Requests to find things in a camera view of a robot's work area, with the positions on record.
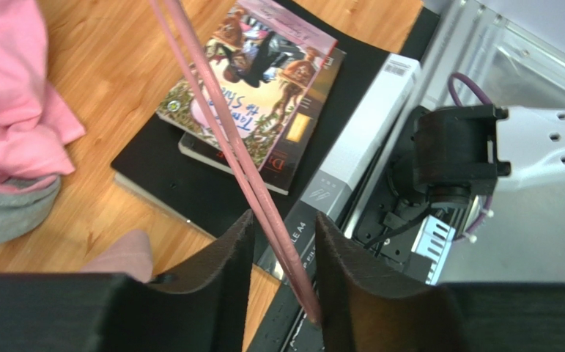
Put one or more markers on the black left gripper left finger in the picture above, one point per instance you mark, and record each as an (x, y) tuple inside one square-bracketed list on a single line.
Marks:
[(198, 305)]

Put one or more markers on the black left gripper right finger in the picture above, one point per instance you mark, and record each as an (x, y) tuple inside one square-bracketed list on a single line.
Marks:
[(369, 306)]

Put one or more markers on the dusty pink t shirt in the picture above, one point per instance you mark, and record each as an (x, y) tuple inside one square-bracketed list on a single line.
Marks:
[(131, 254)]

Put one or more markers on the bright pink t shirt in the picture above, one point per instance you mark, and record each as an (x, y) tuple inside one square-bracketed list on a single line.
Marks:
[(36, 124)]

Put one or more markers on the pink wire hanger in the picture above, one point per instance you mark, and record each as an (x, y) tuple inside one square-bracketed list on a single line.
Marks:
[(237, 156)]

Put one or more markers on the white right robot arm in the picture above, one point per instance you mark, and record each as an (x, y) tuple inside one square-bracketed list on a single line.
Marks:
[(524, 240)]

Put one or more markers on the grey adidas t shirt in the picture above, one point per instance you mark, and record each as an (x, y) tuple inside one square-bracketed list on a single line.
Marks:
[(28, 206)]

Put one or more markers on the dark paperback book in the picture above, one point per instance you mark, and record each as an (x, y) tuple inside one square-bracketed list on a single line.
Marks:
[(280, 151)]

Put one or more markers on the colourful illustrated book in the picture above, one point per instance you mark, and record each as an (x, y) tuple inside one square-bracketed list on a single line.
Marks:
[(265, 58)]

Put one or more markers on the black clip file binder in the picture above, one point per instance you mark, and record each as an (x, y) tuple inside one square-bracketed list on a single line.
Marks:
[(175, 160)]

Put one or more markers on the aluminium frame rail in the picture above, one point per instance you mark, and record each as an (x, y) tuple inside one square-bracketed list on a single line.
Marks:
[(511, 65)]

